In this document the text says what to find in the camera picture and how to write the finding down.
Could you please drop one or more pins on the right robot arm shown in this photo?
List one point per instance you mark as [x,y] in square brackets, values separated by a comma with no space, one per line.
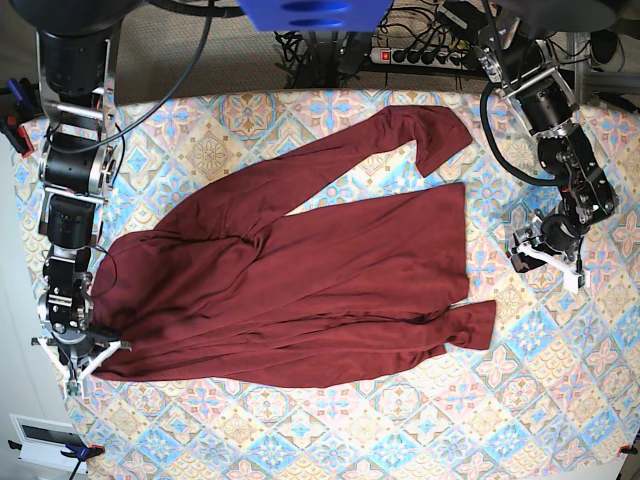
[77,48]

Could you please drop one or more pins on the white wall outlet box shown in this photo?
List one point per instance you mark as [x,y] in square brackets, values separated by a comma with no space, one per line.
[47,432]

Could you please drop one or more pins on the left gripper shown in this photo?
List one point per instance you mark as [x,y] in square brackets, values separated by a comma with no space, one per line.
[562,232]

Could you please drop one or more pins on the blue orange clamp bottom left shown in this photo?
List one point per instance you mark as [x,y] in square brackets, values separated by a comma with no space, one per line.
[56,456]

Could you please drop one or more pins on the dark red t-shirt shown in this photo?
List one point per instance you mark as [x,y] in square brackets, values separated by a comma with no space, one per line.
[235,282]

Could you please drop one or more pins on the white power strip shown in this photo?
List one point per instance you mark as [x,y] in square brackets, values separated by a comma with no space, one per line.
[428,58]

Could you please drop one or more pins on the metal table frame leg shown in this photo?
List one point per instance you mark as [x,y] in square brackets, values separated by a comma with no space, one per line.
[607,67]

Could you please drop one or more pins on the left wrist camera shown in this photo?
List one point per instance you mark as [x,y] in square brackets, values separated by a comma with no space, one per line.
[573,281]

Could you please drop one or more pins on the red black clamp left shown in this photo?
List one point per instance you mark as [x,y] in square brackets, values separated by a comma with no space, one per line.
[17,136]

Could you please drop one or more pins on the orange clamp bottom right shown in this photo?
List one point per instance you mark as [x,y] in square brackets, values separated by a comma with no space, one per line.
[628,450]

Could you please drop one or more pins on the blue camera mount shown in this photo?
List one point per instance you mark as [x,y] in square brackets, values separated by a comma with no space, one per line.
[320,15]

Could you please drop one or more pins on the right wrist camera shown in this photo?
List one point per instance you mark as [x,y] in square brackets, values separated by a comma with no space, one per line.
[75,388]

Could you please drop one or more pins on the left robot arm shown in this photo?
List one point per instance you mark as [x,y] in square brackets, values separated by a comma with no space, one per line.
[525,72]

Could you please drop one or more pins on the blue clamp upper left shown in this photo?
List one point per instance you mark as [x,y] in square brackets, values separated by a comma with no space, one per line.
[21,94]

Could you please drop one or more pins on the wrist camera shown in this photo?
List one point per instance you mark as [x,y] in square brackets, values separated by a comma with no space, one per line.
[573,281]
[75,388]

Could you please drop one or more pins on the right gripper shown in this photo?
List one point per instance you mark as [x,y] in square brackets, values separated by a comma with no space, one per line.
[80,348]

